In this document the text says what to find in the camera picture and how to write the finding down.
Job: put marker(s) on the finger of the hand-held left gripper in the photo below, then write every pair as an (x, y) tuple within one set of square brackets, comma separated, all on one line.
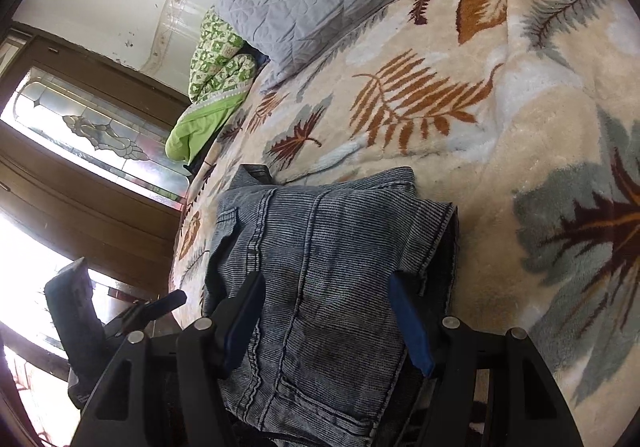
[(162, 305)]

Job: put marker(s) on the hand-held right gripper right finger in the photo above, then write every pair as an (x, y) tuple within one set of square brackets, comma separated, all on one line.
[(411, 327)]

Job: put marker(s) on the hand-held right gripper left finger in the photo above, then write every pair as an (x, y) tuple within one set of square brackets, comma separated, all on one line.
[(244, 322)]

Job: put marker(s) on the grey-blue denim pants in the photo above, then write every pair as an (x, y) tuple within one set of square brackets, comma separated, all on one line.
[(325, 287)]

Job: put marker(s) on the wooden door with stained glass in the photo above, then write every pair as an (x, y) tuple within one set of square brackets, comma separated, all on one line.
[(85, 167)]

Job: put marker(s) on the leaf-print blanket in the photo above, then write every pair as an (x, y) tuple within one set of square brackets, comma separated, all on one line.
[(500, 152)]

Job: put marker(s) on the green patterned quilt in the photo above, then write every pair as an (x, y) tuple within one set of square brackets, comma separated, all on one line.
[(210, 92)]

